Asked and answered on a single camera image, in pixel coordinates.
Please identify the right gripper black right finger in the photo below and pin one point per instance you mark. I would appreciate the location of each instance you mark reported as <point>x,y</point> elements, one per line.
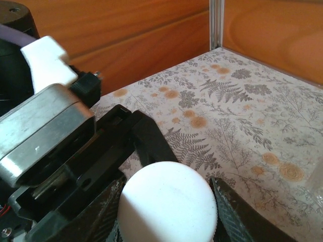
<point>234,221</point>

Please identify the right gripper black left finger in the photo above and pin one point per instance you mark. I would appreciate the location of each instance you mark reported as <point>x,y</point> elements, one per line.
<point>101,224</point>

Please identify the long aluminium edge rail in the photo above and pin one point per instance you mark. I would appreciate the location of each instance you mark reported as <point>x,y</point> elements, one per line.
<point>277,68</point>

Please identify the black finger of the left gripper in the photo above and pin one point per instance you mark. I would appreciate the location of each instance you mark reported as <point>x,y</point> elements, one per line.
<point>151,141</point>

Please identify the floral patterned tablecloth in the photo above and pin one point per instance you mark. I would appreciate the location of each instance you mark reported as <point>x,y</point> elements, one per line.
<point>227,113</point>

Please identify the wide white bottle cap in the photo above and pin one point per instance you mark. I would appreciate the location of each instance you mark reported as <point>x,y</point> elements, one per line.
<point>166,201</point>

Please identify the clear bottle with green neckband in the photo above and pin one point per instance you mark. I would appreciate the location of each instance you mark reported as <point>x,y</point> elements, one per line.
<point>316,186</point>

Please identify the aluminium corner post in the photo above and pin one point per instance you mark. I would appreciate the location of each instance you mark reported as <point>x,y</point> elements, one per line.
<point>216,25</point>

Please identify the left wrist camera silver box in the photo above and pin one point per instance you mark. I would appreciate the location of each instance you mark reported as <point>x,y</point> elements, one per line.
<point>45,121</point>

